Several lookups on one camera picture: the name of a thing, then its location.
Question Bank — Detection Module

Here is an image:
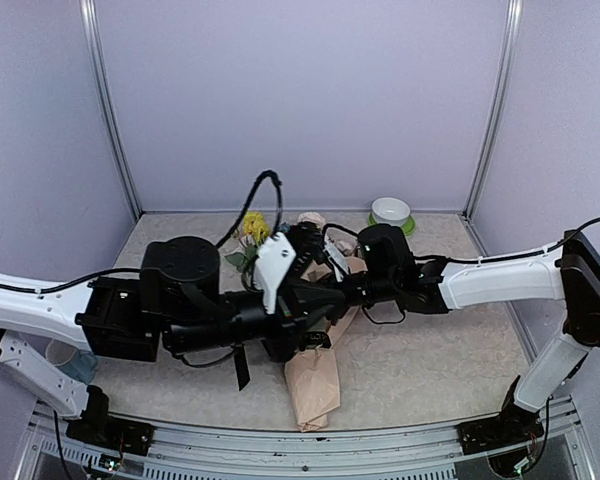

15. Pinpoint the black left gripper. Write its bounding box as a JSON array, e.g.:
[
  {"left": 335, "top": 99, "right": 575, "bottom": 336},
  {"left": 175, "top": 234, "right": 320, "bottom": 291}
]
[{"left": 165, "top": 283, "right": 343, "bottom": 365}]

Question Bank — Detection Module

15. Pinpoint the pink rose stem bunch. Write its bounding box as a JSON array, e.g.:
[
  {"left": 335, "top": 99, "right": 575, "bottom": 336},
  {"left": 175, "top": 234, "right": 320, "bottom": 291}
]
[{"left": 329, "top": 237, "right": 358, "bottom": 257}]

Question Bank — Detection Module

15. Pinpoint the black printed ribbon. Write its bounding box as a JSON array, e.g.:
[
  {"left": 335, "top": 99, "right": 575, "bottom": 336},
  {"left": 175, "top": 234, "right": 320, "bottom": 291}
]
[{"left": 232, "top": 332, "right": 331, "bottom": 392}]

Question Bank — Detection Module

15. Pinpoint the yellow fake flower stem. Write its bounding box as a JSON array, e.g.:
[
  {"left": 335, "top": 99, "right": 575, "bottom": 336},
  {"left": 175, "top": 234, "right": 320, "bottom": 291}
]
[{"left": 225, "top": 211, "right": 271, "bottom": 273}]

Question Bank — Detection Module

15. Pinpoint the green pink wrapping paper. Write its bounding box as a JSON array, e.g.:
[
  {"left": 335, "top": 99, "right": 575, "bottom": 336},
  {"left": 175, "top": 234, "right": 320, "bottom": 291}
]
[{"left": 283, "top": 254, "right": 366, "bottom": 434}]

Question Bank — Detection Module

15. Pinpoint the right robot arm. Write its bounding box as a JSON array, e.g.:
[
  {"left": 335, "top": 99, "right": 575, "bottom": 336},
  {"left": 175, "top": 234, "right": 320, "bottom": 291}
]
[{"left": 336, "top": 224, "right": 600, "bottom": 444}]

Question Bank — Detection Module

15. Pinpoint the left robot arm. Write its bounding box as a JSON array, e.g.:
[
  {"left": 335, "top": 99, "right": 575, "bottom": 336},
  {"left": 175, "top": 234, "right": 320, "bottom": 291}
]
[{"left": 0, "top": 233, "right": 350, "bottom": 387}]

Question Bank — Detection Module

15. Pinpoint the green plate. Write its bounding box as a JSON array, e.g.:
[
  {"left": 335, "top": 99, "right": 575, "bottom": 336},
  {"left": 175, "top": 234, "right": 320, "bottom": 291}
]
[{"left": 367, "top": 213, "right": 416, "bottom": 236}]

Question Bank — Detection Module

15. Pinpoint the white ceramic bowl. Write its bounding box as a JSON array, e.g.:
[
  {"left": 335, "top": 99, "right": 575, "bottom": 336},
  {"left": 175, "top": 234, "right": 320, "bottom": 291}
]
[{"left": 371, "top": 197, "right": 411, "bottom": 227}]

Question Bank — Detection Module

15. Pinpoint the white paper cup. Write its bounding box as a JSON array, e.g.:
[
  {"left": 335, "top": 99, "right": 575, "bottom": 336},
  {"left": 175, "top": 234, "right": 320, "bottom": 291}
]
[{"left": 45, "top": 339, "right": 79, "bottom": 368}]

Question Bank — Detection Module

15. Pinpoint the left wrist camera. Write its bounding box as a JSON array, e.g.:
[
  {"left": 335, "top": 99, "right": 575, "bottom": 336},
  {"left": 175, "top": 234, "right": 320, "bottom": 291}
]
[{"left": 253, "top": 221, "right": 320, "bottom": 315}]

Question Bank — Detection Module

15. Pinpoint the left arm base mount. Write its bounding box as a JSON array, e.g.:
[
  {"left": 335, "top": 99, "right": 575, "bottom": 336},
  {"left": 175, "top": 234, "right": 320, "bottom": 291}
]
[{"left": 66, "top": 417, "right": 155, "bottom": 457}]

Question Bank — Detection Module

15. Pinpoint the aluminium front rail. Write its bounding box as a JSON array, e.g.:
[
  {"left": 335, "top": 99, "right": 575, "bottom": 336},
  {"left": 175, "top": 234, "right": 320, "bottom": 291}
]
[{"left": 11, "top": 396, "right": 600, "bottom": 479}]

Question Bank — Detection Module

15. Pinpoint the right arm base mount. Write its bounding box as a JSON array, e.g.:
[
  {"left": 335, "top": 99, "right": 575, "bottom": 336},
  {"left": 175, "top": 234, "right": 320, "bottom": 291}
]
[{"left": 457, "top": 410, "right": 544, "bottom": 455}]

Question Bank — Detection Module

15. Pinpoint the aluminium frame post right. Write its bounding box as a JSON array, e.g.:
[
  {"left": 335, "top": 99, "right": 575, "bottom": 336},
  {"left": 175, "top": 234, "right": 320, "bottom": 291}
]
[{"left": 463, "top": 0, "right": 524, "bottom": 223}]

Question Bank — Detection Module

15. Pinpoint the aluminium frame post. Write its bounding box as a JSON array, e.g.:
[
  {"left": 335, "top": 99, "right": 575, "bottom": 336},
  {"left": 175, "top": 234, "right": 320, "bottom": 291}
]
[
  {"left": 463, "top": 0, "right": 524, "bottom": 223},
  {"left": 80, "top": 0, "right": 143, "bottom": 222}
]

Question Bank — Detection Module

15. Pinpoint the aluminium frame post left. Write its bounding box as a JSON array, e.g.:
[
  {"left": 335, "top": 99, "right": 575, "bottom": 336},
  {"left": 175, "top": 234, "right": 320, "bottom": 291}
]
[{"left": 80, "top": 0, "right": 143, "bottom": 222}]

